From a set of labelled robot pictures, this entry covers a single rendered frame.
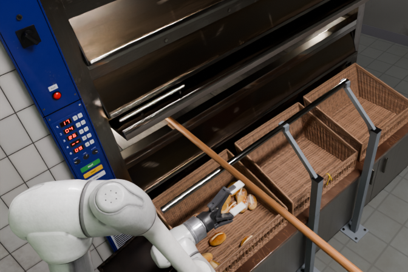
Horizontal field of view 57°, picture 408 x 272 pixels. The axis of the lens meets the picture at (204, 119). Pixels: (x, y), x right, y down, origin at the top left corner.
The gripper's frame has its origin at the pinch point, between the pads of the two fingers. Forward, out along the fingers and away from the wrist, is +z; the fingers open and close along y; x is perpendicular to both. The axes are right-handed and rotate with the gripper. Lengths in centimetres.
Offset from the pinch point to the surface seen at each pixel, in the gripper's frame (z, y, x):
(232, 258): -5.4, 49.0, -5.4
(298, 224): 5.7, -0.6, 24.5
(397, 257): 97, 120, 32
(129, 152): -21, 2, -57
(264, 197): 5.6, -0.7, 7.3
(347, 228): 91, 119, -2
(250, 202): 27, 56, -28
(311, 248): 43, 83, 4
